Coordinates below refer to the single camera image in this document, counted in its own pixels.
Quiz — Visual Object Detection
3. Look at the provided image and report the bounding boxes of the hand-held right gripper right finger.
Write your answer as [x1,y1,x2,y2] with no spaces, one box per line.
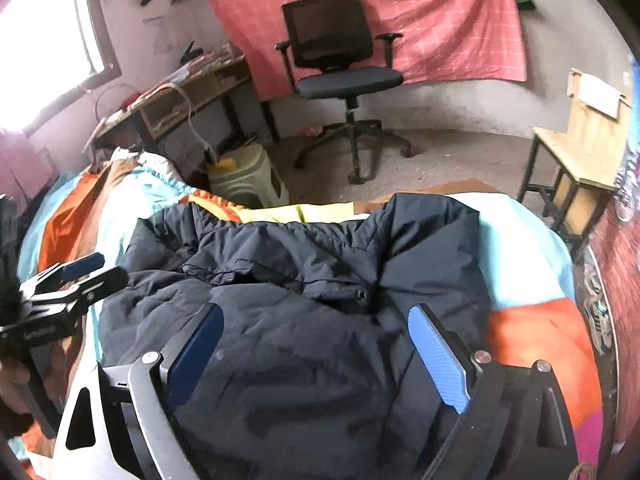
[407,302,581,480]

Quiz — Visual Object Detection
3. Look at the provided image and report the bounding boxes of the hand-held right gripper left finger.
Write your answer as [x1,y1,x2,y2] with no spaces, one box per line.
[52,302,226,480]

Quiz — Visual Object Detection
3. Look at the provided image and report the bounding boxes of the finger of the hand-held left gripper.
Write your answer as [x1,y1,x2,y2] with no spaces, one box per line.
[20,252,106,295]
[30,266,130,321]

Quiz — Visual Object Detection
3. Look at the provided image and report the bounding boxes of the dark navy padded jacket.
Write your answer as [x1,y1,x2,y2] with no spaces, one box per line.
[95,192,493,480]

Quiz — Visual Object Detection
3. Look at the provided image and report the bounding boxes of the person's left hand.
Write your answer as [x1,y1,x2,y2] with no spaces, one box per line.
[0,359,32,403]

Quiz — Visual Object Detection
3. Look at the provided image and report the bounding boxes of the multicoloured patchwork blanket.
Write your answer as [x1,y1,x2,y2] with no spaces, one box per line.
[15,147,601,480]

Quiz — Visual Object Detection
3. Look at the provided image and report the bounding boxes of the blue printed bicycle curtain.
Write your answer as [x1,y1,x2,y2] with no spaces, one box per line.
[575,125,640,480]

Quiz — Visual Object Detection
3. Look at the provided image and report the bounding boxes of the wooden desk with shelves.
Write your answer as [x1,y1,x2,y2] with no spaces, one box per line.
[90,55,281,161]

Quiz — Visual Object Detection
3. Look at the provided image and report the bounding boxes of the pale green plastic stool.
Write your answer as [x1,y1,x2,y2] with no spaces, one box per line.
[207,142,291,208]

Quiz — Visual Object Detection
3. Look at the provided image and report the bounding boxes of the wooden chair with metal legs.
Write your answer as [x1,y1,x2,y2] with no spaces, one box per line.
[517,67,633,251]

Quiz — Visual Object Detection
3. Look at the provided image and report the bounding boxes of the black office chair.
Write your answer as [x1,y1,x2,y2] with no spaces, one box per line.
[273,0,413,184]

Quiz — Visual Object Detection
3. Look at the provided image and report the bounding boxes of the white cable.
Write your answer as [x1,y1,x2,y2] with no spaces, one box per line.
[170,82,218,161]

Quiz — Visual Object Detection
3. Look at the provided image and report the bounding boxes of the window with dark frame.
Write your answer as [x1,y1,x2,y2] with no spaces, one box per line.
[0,0,121,131]

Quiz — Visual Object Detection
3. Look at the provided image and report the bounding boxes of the white paper sheet on wall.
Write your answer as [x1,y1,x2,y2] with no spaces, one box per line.
[142,16,173,56]

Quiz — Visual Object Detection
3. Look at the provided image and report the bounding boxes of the pink checked wall cloth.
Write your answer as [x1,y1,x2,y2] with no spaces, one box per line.
[202,0,528,101]

